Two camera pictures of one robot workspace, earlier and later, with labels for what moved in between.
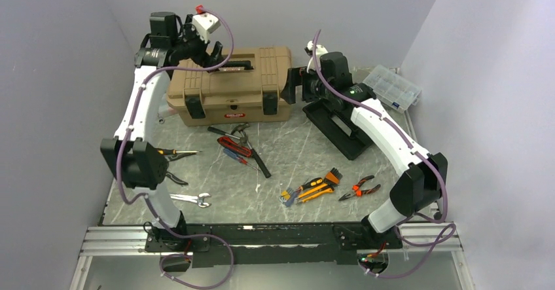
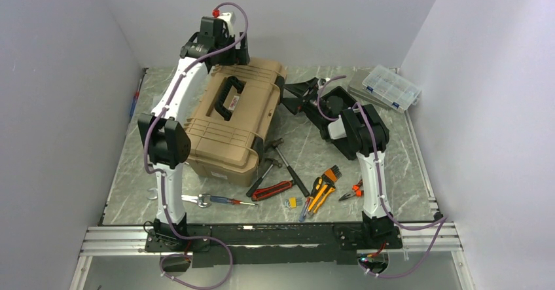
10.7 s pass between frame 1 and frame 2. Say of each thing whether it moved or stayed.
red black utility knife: moved
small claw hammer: moved
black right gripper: moved
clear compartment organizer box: stayed
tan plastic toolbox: moved
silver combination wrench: stayed
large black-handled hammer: moved
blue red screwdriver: moved
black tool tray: stayed
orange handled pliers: stayed
